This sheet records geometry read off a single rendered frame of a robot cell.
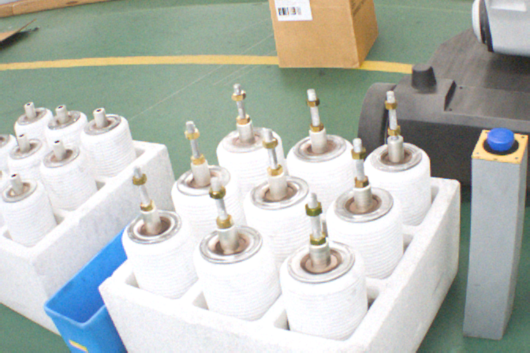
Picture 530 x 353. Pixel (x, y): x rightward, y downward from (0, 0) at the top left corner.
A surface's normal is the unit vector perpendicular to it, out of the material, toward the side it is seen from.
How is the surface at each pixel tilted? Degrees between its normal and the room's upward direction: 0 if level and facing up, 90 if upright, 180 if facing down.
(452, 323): 0
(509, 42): 109
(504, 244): 90
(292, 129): 0
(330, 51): 89
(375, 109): 37
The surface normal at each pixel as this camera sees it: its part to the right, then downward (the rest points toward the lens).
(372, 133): -0.45, 0.00
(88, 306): 0.85, 0.07
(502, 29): -0.39, 0.71
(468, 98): -0.17, -0.87
